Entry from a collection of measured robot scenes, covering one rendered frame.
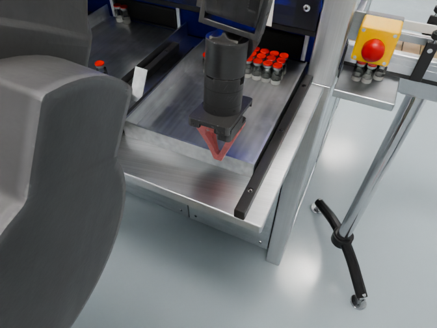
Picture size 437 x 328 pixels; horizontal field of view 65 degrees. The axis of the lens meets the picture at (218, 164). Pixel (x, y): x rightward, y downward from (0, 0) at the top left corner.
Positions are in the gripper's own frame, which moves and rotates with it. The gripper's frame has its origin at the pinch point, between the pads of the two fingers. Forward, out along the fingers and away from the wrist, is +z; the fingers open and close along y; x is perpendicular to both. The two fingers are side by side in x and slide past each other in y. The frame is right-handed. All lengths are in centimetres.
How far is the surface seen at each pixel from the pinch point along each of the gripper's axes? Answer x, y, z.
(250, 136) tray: -2.2, 10.1, 1.6
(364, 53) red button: -17.4, 26.6, -12.3
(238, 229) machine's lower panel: 6, 44, 69
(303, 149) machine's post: -10.5, 35.4, 18.2
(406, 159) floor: -57, 131, 71
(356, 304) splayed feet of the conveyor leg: -44, 43, 85
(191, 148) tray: 5.4, 0.7, 0.8
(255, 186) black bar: -7.6, -2.3, 2.0
